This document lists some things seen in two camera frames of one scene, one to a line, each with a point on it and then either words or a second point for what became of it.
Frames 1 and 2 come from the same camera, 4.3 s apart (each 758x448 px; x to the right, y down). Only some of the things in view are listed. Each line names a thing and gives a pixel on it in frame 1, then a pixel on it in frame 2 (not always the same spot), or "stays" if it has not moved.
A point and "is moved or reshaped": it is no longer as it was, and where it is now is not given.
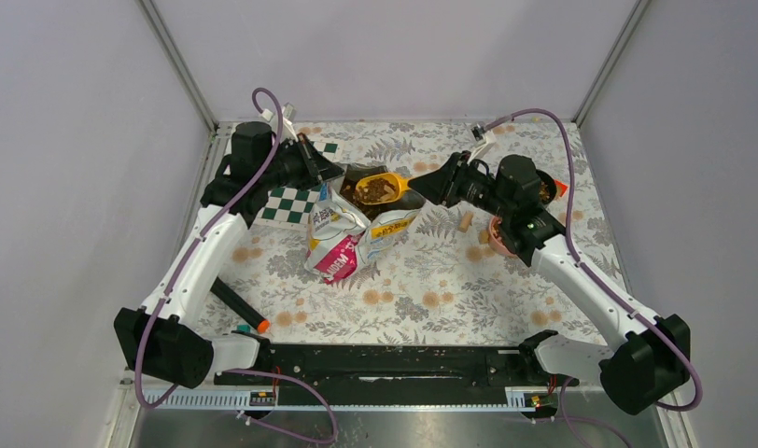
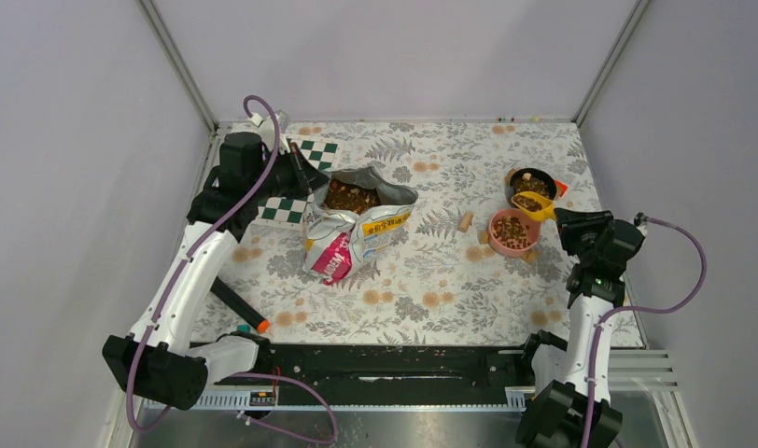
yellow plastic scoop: x=380 y=188 is moved or reshaped
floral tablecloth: x=441 y=286 stays
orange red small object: x=562 y=188 stays
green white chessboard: x=292 y=208 stays
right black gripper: x=445 y=184 to x=572 y=222
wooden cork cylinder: x=466 y=221 stays
